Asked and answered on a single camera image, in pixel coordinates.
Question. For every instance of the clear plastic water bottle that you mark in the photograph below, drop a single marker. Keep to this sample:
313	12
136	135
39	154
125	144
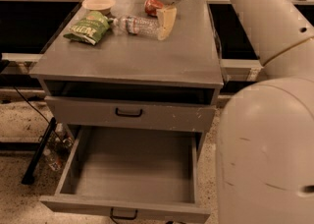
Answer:
136	25

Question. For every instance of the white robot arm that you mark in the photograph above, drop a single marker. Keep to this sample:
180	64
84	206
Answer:
265	143

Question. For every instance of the grey drawer cabinet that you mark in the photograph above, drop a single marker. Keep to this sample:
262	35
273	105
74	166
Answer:
181	70

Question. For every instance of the grey middle drawer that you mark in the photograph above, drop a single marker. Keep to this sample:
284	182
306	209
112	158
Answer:
138	115

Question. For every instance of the open grey bottom drawer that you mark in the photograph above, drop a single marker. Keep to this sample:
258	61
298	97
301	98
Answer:
131	174

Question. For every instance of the beige paper bowl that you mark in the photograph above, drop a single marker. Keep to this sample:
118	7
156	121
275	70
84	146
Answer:
102	6

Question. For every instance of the green chip bag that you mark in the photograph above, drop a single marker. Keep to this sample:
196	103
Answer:
90	29

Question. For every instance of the bottles on floor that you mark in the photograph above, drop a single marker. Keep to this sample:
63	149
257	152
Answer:
58	147

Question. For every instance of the black stand leg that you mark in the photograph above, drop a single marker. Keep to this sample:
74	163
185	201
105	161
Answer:
28	178

